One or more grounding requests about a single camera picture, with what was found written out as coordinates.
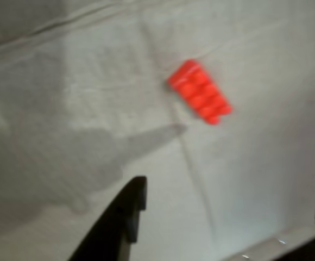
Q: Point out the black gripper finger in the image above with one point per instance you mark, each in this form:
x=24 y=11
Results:
x=116 y=223

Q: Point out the red lego block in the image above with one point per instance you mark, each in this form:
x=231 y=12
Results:
x=198 y=92

